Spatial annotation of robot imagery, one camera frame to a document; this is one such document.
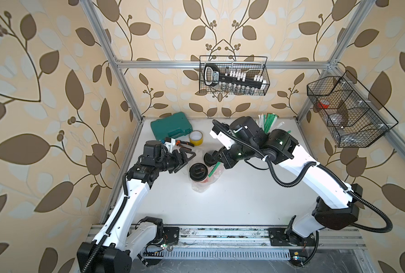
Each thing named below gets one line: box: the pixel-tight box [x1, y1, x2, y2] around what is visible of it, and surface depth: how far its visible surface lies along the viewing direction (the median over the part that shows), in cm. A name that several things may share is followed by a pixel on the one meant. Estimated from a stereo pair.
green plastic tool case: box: [150, 111, 193, 142], surface depth 114 cm
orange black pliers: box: [175, 139, 195, 148], surface depth 108 cm
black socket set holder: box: [203, 63, 268, 90], surface depth 86 cm
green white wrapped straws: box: [255, 112, 285, 135], surface depth 97 cm
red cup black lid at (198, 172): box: [188, 162, 209, 183], surface depth 77 cm
